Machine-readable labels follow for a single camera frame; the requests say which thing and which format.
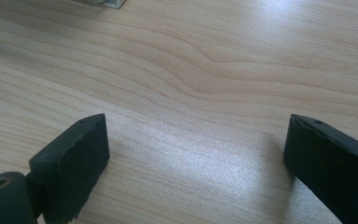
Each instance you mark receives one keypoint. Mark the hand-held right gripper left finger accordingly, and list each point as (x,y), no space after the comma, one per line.
(74,161)

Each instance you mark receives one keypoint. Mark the clear organizer box white lid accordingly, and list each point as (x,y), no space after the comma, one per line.
(110,3)

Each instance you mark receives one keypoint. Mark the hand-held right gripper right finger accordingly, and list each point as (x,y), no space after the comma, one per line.
(329,161)

